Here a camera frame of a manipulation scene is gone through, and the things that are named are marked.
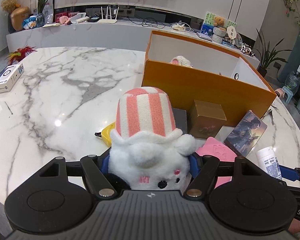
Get pink felt pouch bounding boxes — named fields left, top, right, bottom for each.
left=196, top=137, right=237, bottom=188

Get white labelled bottle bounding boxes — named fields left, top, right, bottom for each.
left=256, top=146, right=282, bottom=180

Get illustrated card game box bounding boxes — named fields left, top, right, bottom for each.
left=224, top=110, right=267, bottom=157

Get white plush pink striped hat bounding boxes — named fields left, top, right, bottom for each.
left=108, top=87, right=196, bottom=192

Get yellow tape measure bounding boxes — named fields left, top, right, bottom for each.
left=94, top=122, right=115, bottom=148

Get gold cardboard box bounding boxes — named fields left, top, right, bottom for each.
left=188, top=100, right=226, bottom=139

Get dark grey flat box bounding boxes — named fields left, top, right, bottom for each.
left=172, top=108, right=188, bottom=134

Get water jug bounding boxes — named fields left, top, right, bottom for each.
left=285, top=65, right=300, bottom=95

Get orange cardboard storage box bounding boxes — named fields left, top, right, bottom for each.
left=142, top=31, right=276, bottom=127

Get cream crochet doll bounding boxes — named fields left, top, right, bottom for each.
left=170, top=56, right=192, bottom=68

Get potted green plant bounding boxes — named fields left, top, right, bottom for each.
left=255, top=29, right=292, bottom=77

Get white blue product box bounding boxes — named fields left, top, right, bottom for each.
left=0, top=62, right=24, bottom=93

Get white tv console cabinet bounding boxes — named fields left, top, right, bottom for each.
left=6, top=19, right=261, bottom=68

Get red yellow feather toy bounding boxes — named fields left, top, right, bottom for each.
left=6, top=46, right=36, bottom=66

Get white wifi router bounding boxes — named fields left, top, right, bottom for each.
left=97, top=6, right=119, bottom=24

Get brown teddy bear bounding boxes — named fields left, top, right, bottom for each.
left=213, top=16, right=224, bottom=28

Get golden brown vase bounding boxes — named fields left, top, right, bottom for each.
left=10, top=7, right=31, bottom=31

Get left green plant in vase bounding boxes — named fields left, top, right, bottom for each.
left=34, top=0, right=63, bottom=28

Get white power strip cables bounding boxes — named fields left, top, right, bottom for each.
left=170, top=23, right=193, bottom=33

